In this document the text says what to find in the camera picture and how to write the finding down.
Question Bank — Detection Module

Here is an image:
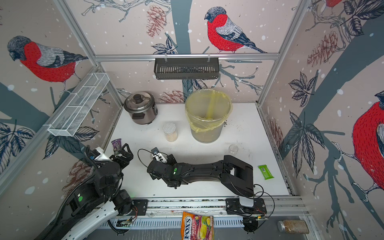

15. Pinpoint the clear jar with rice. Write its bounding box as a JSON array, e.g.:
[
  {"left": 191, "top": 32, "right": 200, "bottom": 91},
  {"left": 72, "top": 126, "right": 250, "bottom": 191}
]
[{"left": 228, "top": 144, "right": 239, "bottom": 156}]

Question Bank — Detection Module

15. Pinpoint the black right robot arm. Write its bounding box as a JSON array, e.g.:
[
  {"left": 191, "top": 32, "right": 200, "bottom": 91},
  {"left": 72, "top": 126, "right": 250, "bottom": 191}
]
[{"left": 147, "top": 155, "right": 254, "bottom": 198}]

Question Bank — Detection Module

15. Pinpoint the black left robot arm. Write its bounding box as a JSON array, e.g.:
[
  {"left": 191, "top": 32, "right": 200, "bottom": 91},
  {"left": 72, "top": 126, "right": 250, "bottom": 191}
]
[{"left": 37, "top": 144, "right": 138, "bottom": 240}]

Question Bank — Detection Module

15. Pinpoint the silver rice cooker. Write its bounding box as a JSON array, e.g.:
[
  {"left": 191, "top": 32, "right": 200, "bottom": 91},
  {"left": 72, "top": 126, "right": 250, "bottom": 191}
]
[{"left": 123, "top": 92, "right": 158, "bottom": 125}]

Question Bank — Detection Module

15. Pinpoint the purple M&M's candy packet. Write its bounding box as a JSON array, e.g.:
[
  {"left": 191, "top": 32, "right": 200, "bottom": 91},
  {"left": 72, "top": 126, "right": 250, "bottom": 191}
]
[{"left": 111, "top": 139, "right": 122, "bottom": 153}]

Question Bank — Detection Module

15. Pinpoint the clear jar with sealed top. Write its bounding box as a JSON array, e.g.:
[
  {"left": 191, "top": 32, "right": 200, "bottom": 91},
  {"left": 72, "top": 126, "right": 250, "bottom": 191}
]
[{"left": 163, "top": 122, "right": 178, "bottom": 142}]

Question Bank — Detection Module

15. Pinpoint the Fox's fruits candy bag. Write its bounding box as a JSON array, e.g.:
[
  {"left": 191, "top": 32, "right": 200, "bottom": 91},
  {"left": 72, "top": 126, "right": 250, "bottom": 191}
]
[{"left": 181, "top": 212, "right": 214, "bottom": 240}]

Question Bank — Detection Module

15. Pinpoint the mesh bin with yellow bag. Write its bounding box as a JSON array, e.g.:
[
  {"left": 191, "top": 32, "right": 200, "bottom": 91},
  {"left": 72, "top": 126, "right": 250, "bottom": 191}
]
[{"left": 185, "top": 89, "right": 233, "bottom": 144}]

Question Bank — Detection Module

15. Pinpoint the green snack packet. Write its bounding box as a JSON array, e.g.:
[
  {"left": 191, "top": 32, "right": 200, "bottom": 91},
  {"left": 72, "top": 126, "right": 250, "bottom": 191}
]
[{"left": 258, "top": 165, "right": 274, "bottom": 180}]

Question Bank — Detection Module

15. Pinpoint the jar lying at base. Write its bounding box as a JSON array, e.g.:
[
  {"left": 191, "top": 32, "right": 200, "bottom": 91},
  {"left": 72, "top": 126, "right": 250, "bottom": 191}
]
[{"left": 277, "top": 220, "right": 310, "bottom": 234}]

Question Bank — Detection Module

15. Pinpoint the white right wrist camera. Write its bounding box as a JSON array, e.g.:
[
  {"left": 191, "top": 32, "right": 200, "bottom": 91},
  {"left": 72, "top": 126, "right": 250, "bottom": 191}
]
[{"left": 151, "top": 148, "right": 168, "bottom": 164}]

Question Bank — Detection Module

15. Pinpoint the white wire mesh shelf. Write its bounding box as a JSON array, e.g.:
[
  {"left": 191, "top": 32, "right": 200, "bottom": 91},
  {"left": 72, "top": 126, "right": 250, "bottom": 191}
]
[{"left": 48, "top": 73, "right": 110, "bottom": 137}]

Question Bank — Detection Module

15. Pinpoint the black hanging wire basket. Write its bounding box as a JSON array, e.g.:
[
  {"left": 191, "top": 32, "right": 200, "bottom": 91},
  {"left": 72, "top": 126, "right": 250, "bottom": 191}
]
[{"left": 154, "top": 58, "right": 220, "bottom": 80}]

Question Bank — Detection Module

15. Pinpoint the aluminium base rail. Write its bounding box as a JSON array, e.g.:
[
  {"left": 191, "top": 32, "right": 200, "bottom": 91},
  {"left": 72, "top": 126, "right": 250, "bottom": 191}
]
[{"left": 102, "top": 196, "right": 309, "bottom": 230}]

